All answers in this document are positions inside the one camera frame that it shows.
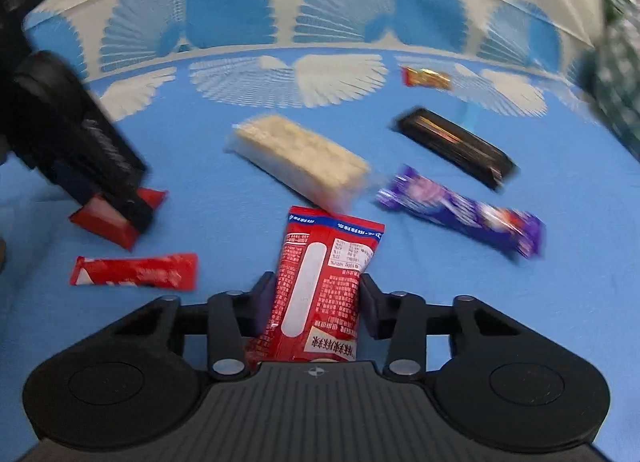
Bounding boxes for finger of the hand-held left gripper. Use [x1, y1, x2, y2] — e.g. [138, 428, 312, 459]
[52, 161, 104, 206]
[102, 186, 154, 235]

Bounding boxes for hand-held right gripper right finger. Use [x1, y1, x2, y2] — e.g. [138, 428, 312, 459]
[359, 272, 531, 378]

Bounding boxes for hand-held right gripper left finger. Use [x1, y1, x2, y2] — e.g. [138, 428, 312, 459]
[102, 272, 277, 380]

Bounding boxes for short red snack packet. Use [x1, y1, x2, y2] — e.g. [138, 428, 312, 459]
[67, 187, 168, 250]

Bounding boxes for red snack packet white window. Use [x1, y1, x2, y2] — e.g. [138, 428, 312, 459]
[244, 205, 386, 373]

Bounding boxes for long red snack packet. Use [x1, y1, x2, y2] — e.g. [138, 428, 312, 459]
[69, 252, 199, 290]

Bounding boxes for clear white rice cracker packet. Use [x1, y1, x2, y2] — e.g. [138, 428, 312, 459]
[223, 114, 372, 213]

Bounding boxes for black snack bar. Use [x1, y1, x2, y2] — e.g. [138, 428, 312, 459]
[391, 107, 518, 190]

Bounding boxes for red and golden snack packet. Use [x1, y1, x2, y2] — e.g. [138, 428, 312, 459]
[402, 66, 452, 90]

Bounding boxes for blue fan-print sheet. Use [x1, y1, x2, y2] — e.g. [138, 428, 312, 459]
[0, 0, 640, 443]

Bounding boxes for purple snack bar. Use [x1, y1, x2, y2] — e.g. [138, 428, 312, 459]
[376, 165, 546, 260]

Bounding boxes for green patterned cloth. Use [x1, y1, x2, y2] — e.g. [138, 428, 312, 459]
[590, 0, 640, 163]

